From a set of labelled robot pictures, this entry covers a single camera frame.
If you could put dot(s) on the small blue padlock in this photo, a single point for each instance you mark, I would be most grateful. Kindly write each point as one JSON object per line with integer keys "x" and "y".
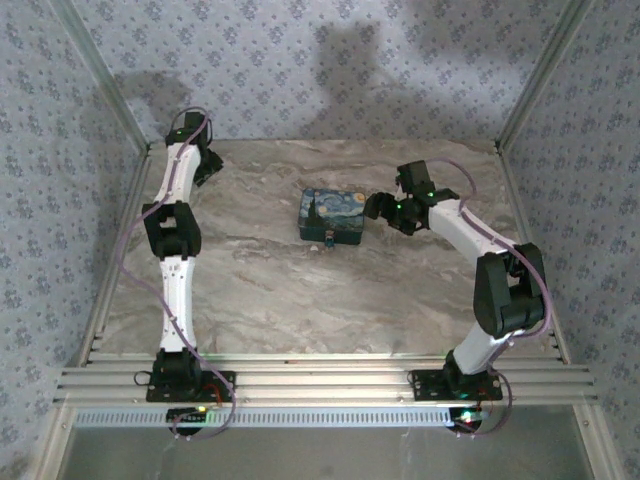
{"x": 329, "y": 241}

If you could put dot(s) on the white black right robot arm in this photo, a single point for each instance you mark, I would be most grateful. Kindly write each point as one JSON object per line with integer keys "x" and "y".
{"x": 460, "y": 225}

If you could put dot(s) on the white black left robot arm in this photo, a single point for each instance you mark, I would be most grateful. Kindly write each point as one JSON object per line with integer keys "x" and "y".
{"x": 175, "y": 285}

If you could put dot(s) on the floral patterned backdrop cloth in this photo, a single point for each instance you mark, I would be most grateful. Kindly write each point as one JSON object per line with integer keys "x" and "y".
{"x": 320, "y": 75}

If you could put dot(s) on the aluminium extrusion crossbar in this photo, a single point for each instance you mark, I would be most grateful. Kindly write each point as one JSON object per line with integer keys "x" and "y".
{"x": 320, "y": 380}

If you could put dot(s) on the small controller circuit board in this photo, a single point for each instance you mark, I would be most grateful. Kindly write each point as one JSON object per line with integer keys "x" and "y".
{"x": 187, "y": 416}
{"x": 467, "y": 418}

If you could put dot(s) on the aluminium frame post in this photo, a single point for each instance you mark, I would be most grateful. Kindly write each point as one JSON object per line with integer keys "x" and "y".
{"x": 541, "y": 75}
{"x": 111, "y": 82}

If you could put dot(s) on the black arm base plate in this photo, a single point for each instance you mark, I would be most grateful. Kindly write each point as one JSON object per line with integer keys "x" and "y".
{"x": 222, "y": 387}
{"x": 432, "y": 387}

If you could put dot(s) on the aluminium table side rail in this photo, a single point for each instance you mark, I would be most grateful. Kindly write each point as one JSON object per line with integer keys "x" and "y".
{"x": 103, "y": 300}

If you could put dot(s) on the aluminium frame leg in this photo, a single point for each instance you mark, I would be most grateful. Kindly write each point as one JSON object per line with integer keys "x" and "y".
{"x": 595, "y": 445}
{"x": 52, "y": 445}

